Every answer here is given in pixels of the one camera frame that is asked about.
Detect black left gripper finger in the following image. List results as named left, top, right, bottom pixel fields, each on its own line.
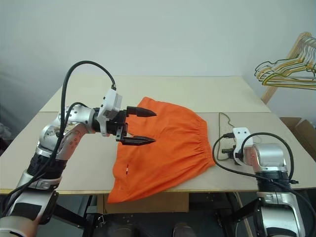
left=126, top=105, right=158, bottom=118
left=120, top=135, right=157, bottom=147

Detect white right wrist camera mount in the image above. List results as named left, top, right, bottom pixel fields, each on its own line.
left=233, top=126, right=254, bottom=166

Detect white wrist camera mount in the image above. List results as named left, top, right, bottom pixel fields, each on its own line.
left=233, top=126, right=254, bottom=166
left=95, top=89, right=123, bottom=138

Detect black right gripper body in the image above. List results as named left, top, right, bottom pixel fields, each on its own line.
left=222, top=145, right=244, bottom=161

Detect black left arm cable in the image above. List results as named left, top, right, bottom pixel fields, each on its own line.
left=0, top=60, right=118, bottom=218

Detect wooden hanger rack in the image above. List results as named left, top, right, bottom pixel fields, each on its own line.
left=261, top=31, right=316, bottom=105

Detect black table frame strut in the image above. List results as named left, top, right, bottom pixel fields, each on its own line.
left=52, top=204, right=86, bottom=229
left=229, top=199, right=260, bottom=223

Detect crumpled grey bag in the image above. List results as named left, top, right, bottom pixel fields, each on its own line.
left=0, top=121, right=12, bottom=139

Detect yellow wire hanger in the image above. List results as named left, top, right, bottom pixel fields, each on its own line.
left=256, top=37, right=316, bottom=90

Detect orange shorts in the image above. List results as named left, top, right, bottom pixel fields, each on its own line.
left=106, top=96, right=215, bottom=204

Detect cardboard panel under table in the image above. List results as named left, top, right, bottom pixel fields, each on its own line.
left=103, top=192, right=190, bottom=213

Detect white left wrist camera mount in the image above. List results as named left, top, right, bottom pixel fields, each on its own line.
left=95, top=89, right=123, bottom=138

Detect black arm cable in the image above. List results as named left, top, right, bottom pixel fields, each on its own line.
left=0, top=60, right=118, bottom=218
left=212, top=132, right=316, bottom=210

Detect dark wire hanger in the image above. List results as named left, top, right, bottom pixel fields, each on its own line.
left=255, top=44, right=316, bottom=79

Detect brown cardboard box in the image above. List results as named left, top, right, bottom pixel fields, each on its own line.
left=279, top=117, right=316, bottom=155

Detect green wire hanger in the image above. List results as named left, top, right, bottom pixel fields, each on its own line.
left=262, top=59, right=316, bottom=87

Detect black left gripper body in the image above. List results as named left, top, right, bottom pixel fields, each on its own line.
left=107, top=109, right=129, bottom=143

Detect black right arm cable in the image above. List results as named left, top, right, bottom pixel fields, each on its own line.
left=212, top=132, right=316, bottom=210

